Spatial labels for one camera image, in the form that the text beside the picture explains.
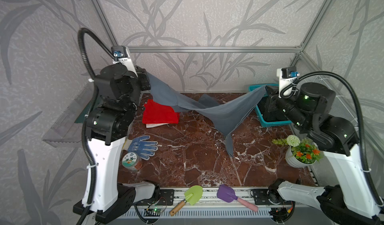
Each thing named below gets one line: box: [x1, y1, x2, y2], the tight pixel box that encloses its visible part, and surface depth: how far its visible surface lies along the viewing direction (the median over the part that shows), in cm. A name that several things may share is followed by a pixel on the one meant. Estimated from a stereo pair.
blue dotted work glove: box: [128, 135, 158, 161], surface depth 93 cm
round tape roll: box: [121, 152, 143, 171], surface depth 80 cm
